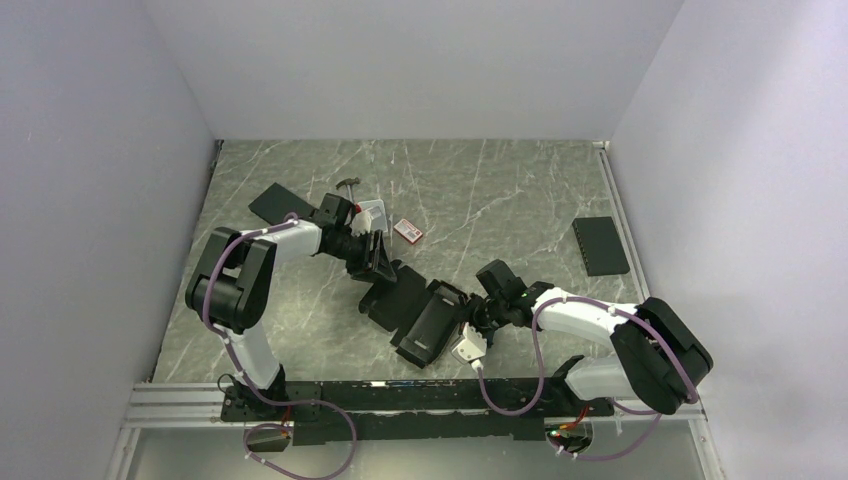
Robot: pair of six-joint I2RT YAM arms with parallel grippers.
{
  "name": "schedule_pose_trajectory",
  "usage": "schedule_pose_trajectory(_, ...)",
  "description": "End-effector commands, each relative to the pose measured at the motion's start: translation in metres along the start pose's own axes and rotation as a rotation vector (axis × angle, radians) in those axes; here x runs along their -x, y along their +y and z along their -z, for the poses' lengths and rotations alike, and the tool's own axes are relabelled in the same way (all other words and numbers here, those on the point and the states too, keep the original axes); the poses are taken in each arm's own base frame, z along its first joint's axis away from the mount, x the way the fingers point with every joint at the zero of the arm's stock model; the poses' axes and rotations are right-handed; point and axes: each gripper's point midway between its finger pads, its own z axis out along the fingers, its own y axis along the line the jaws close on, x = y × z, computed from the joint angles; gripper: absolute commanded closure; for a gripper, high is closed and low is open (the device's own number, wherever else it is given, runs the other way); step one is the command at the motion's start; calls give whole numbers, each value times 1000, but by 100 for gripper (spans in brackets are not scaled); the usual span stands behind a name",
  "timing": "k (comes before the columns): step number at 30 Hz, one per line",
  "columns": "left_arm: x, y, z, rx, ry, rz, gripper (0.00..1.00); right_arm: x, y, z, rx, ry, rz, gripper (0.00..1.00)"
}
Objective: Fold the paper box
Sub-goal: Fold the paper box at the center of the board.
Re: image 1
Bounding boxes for red white small box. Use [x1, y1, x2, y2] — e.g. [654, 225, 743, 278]
[393, 218, 424, 245]

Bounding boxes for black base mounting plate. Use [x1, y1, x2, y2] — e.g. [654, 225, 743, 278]
[220, 378, 614, 446]

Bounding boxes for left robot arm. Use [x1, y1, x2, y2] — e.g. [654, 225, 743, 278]
[185, 193, 397, 420]

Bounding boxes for black flat box left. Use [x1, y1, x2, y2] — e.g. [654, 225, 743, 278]
[248, 183, 315, 225]

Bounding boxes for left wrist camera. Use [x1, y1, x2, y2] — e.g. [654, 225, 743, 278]
[350, 209, 374, 237]

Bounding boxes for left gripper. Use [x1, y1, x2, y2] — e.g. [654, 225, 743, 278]
[327, 229, 397, 286]

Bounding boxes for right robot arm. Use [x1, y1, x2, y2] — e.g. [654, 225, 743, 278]
[451, 260, 714, 415]

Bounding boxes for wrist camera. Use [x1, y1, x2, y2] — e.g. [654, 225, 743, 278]
[350, 209, 374, 237]
[450, 323, 487, 364]

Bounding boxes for aluminium frame rail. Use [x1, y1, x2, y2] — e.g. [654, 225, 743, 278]
[106, 382, 726, 479]

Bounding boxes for hammer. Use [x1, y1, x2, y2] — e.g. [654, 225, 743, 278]
[335, 177, 361, 203]

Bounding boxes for black switch box right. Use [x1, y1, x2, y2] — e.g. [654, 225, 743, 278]
[572, 216, 630, 277]

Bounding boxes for white router box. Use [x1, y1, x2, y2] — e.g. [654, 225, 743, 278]
[359, 199, 389, 232]

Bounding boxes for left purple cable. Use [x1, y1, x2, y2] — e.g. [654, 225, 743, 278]
[200, 211, 359, 480]

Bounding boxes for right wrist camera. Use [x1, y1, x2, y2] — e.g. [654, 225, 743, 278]
[450, 323, 487, 364]

